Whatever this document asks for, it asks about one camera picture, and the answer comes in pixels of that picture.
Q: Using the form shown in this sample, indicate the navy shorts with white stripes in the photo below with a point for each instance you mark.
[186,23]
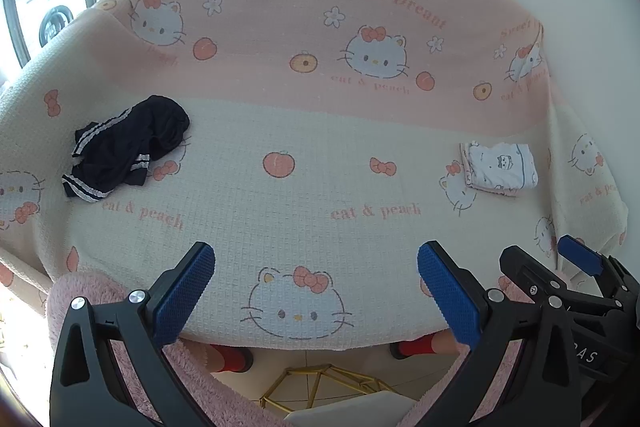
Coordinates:
[130,142]

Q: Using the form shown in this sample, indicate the white folded printed garment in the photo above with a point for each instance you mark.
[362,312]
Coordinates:
[500,167]

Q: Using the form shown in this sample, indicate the red sock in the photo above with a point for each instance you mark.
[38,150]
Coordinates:
[235,359]
[412,347]

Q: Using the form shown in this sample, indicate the pink fuzzy robe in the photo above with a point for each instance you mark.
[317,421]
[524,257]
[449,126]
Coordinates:
[215,392]

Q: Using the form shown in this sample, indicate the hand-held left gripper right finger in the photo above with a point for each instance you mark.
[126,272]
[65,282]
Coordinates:
[445,292]

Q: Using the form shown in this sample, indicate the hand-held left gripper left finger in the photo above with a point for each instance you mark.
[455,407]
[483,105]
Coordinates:
[185,292]

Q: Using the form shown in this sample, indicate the pink cream cat printed blanket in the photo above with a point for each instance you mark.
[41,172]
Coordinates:
[320,147]

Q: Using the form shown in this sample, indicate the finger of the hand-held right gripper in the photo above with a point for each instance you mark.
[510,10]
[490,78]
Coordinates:
[580,252]
[520,267]

